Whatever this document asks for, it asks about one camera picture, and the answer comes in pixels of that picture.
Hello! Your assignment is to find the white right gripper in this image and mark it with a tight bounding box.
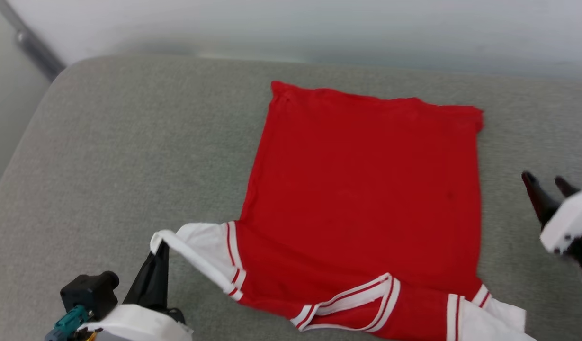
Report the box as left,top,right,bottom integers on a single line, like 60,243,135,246
521,171,582,266

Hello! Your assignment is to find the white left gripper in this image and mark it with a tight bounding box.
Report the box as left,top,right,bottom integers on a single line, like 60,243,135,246
78,241,195,341

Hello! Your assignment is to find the red white sports jersey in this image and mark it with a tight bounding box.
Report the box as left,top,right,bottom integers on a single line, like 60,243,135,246
150,80,538,341

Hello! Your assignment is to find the grey fabric sofa seat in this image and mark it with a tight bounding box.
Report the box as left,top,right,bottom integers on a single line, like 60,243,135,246
0,54,582,341

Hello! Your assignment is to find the teal cable connector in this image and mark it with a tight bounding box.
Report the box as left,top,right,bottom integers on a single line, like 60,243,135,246
44,305,93,341

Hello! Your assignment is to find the dark grey wall strip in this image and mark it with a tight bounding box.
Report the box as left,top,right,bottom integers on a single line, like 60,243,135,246
0,0,67,82

